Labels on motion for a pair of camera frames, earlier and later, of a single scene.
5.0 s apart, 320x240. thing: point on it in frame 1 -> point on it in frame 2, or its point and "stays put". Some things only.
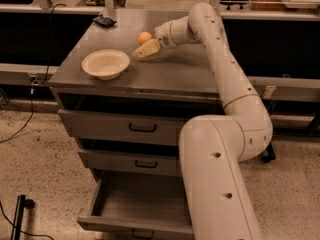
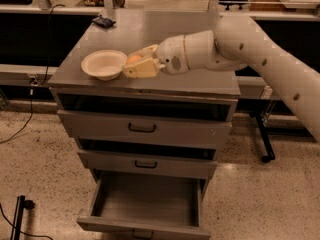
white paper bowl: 106,64 stays put
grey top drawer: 122,128 stays put
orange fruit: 144,37 -> 134,58
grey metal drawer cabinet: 127,129 stays put
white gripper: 163,34 -> 170,54
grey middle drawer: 132,163 stays put
